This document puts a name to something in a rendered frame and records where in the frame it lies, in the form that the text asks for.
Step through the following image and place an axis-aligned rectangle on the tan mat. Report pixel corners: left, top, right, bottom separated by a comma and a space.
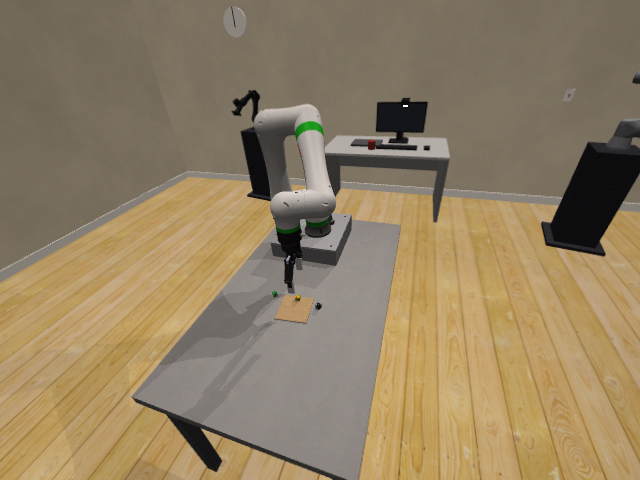
275, 295, 314, 323

